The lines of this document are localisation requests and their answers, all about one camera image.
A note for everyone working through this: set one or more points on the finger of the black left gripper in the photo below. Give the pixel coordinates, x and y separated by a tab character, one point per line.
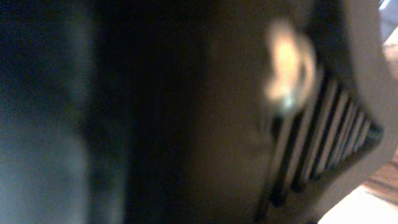
330	128

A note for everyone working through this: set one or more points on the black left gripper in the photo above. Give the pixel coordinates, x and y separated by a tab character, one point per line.
186	91

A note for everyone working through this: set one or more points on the blue Galaxy smartphone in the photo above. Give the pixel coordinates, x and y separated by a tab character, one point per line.
51	168

